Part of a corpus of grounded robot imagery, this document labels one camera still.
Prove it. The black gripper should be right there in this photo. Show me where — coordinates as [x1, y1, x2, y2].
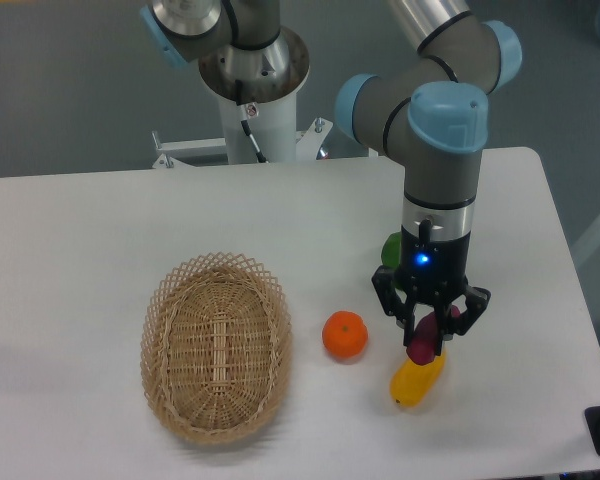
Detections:
[371, 228, 491, 356]

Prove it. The purple sweet potato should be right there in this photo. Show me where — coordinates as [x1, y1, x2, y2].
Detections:
[406, 311, 441, 366]

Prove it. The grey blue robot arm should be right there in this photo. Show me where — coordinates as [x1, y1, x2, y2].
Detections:
[140, 1, 522, 365]

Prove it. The woven wicker basket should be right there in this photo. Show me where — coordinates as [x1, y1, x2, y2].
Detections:
[140, 252, 292, 445]

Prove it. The green bok choy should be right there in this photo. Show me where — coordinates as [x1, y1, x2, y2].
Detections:
[381, 231, 401, 269]

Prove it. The orange mandarin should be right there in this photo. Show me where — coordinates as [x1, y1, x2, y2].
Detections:
[322, 310, 368, 359]

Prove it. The yellow mango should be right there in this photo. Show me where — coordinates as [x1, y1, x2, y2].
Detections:
[389, 352, 447, 408]

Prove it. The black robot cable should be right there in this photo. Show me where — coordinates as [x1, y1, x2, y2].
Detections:
[234, 79, 269, 164]

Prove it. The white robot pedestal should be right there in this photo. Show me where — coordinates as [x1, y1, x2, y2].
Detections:
[152, 27, 334, 168]

